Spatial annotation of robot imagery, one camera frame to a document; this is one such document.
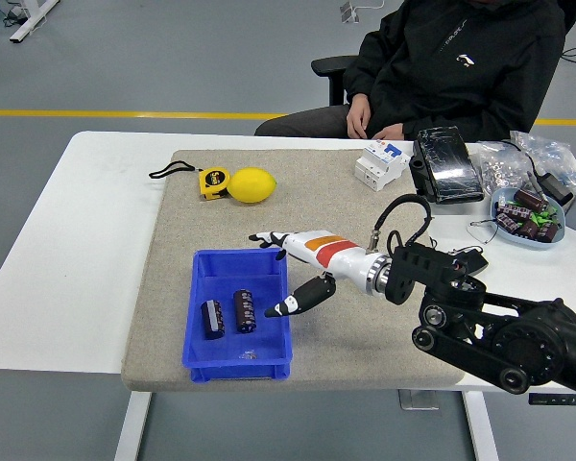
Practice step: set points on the person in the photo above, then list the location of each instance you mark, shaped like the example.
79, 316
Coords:
451, 81

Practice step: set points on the clear bag of washers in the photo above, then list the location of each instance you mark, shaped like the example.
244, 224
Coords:
496, 163

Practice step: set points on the person's left hand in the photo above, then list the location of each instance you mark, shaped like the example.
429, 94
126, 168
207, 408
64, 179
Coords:
390, 132

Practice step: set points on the black chair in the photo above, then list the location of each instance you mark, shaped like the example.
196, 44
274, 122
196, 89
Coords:
333, 67

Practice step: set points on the white desk frame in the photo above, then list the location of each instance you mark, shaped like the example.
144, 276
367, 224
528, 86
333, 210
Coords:
31, 19

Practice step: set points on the dark maroon cylindrical battery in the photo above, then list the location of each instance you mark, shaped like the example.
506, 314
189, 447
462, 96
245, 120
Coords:
532, 200
509, 223
514, 211
245, 312
528, 229
547, 232
213, 321

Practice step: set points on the grey metal table bracket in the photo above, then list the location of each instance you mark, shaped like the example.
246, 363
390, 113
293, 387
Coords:
417, 399

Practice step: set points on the yellow tape measure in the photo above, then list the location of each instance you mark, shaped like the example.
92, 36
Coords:
213, 182

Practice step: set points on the black wrapped case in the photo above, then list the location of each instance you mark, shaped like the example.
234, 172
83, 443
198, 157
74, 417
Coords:
446, 163

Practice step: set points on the white circuit breaker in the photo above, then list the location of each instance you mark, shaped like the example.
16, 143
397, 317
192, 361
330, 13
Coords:
381, 165

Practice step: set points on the blue plastic box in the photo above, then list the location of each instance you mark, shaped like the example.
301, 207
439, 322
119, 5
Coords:
269, 346

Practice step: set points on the grey-brown mat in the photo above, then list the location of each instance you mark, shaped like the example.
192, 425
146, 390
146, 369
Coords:
317, 201

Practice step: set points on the black table control panel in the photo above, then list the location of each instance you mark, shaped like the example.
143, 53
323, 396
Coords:
557, 400

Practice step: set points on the person's right hand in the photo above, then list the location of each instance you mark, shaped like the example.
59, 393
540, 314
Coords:
357, 115

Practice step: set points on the light blue bowl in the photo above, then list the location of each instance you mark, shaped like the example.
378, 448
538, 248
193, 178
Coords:
559, 235

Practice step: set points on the white table leg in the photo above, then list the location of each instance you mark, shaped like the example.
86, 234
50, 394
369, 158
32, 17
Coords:
482, 427
132, 427

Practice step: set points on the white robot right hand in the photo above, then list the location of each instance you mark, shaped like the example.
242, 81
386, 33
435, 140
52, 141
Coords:
336, 254

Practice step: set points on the clear bag of blue parts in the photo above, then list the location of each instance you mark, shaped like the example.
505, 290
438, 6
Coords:
554, 156

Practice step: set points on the green plastic connectors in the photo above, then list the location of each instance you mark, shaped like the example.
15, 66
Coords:
544, 216

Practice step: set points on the yellow lemon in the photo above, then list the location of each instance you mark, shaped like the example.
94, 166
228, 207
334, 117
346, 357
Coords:
251, 185

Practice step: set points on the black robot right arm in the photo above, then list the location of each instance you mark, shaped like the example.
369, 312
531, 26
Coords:
533, 346

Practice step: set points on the black power adapter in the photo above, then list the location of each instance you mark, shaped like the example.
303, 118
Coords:
559, 188

